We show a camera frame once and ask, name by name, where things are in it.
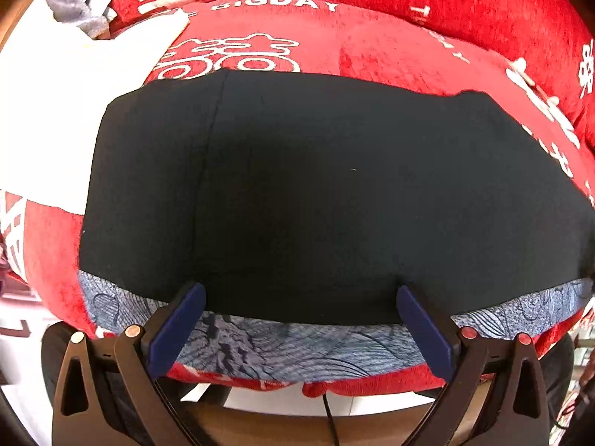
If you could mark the red printed blanket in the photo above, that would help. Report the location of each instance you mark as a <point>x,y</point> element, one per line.
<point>395,55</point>

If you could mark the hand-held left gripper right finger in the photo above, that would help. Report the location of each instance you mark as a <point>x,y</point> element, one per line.
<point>425,330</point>

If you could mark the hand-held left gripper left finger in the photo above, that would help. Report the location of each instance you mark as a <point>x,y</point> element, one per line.
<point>179,325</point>

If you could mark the red printed back cushion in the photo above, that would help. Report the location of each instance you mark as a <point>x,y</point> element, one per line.
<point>465,0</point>

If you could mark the grey cloth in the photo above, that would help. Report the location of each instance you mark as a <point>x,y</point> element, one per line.
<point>69,0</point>

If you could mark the white cloth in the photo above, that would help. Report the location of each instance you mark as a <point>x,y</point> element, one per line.
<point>60,102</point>

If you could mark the black pants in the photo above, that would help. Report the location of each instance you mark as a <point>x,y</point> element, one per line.
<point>325,195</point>

